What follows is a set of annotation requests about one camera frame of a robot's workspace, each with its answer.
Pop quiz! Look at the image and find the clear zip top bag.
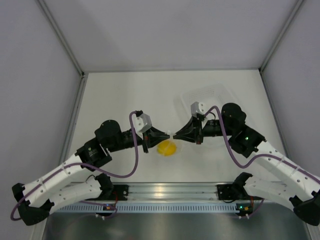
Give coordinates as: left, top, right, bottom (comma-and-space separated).
156, 130, 184, 158

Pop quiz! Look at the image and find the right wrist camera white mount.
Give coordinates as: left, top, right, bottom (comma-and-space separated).
190, 101, 207, 117

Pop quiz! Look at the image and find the aluminium mounting rail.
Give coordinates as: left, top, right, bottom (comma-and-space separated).
99, 181, 251, 202

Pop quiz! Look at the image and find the aluminium frame post right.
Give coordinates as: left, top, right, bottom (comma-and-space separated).
258, 0, 306, 75

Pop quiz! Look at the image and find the aluminium frame post left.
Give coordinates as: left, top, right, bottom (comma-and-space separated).
35, 0, 85, 76

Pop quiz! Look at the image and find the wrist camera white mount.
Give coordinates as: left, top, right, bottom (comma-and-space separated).
133, 113, 152, 134
190, 101, 207, 117

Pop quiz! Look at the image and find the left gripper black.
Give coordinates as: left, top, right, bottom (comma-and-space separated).
106, 126, 170, 154

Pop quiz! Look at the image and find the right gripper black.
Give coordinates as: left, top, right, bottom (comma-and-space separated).
173, 116, 234, 145

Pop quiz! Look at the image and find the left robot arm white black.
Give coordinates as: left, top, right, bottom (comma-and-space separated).
10, 115, 170, 226

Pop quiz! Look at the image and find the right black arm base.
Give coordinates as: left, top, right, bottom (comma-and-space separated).
216, 184, 239, 203

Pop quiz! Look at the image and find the slotted grey cable duct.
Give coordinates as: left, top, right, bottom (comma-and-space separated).
57, 202, 250, 214

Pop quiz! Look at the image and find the yellow fake lemon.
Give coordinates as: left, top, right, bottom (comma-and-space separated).
156, 140, 177, 157

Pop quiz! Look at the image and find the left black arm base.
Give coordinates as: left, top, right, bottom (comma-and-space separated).
98, 184, 129, 201

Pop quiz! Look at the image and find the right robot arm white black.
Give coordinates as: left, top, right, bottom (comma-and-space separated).
173, 102, 320, 226

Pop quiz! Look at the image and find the white perforated plastic basket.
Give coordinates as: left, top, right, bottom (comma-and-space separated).
174, 82, 248, 149

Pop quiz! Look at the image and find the aluminium frame post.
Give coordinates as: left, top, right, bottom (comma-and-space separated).
35, 0, 85, 76
258, 0, 306, 75

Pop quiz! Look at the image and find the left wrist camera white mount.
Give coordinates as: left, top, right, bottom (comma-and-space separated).
133, 113, 152, 134

